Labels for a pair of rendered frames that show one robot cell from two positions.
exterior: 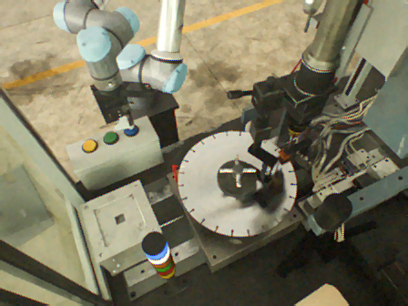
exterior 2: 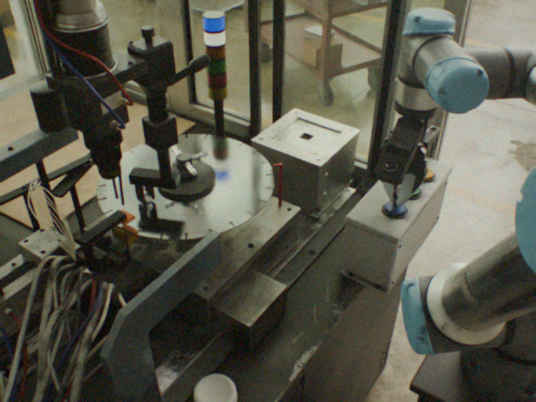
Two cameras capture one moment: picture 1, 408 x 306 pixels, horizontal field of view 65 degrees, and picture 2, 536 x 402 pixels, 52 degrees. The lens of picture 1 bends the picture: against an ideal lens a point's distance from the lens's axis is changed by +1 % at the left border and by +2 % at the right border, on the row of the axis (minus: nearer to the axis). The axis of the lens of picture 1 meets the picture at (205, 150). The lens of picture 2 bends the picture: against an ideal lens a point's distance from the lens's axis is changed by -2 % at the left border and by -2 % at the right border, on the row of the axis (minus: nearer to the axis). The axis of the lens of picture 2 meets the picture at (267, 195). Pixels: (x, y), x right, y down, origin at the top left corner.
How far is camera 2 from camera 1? 1.31 m
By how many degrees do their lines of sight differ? 82
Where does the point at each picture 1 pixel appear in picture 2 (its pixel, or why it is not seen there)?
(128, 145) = (377, 193)
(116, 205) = (322, 142)
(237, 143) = (208, 217)
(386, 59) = not seen: outside the picture
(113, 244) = (292, 120)
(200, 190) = (226, 156)
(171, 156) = (335, 285)
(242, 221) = not seen: hidden behind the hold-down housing
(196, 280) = not seen: hidden behind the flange
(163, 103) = (444, 372)
